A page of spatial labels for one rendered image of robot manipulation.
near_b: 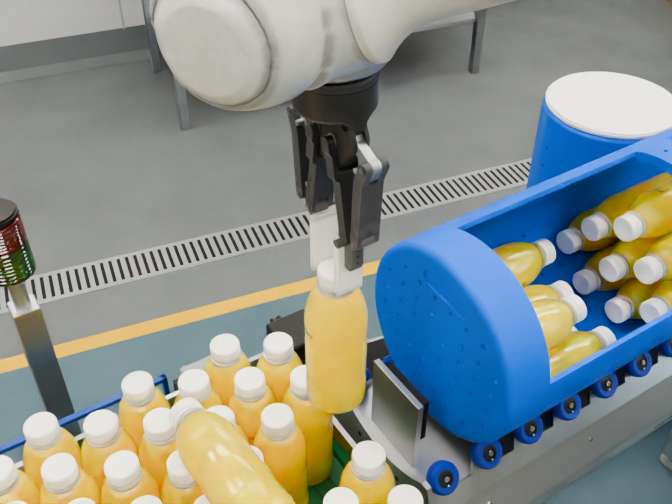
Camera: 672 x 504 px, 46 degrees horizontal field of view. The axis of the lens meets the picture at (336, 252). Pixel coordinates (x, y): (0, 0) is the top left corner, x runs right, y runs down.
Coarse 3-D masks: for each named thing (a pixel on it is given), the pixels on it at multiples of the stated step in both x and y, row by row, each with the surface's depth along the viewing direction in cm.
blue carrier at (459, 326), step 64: (576, 192) 128; (384, 256) 107; (448, 256) 95; (576, 256) 132; (384, 320) 113; (448, 320) 98; (512, 320) 92; (640, 320) 125; (448, 384) 104; (512, 384) 92; (576, 384) 100
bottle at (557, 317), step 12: (540, 300) 105; (552, 300) 105; (564, 300) 106; (540, 312) 102; (552, 312) 102; (564, 312) 103; (540, 324) 101; (552, 324) 102; (564, 324) 103; (552, 336) 102; (564, 336) 103; (552, 348) 103
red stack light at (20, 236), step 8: (16, 224) 98; (0, 232) 97; (8, 232) 97; (16, 232) 99; (24, 232) 101; (0, 240) 97; (8, 240) 98; (16, 240) 99; (24, 240) 100; (0, 248) 98; (8, 248) 98; (16, 248) 99; (0, 256) 99
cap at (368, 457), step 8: (360, 448) 91; (368, 448) 91; (376, 448) 91; (352, 456) 90; (360, 456) 90; (368, 456) 90; (376, 456) 90; (384, 456) 90; (352, 464) 91; (360, 464) 89; (368, 464) 89; (376, 464) 89; (384, 464) 90; (360, 472) 89; (368, 472) 89; (376, 472) 89
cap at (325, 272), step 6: (330, 258) 81; (324, 264) 80; (330, 264) 80; (318, 270) 80; (324, 270) 80; (330, 270) 80; (318, 276) 80; (324, 276) 79; (330, 276) 79; (318, 282) 81; (324, 282) 79; (330, 282) 79; (324, 288) 80; (330, 288) 79
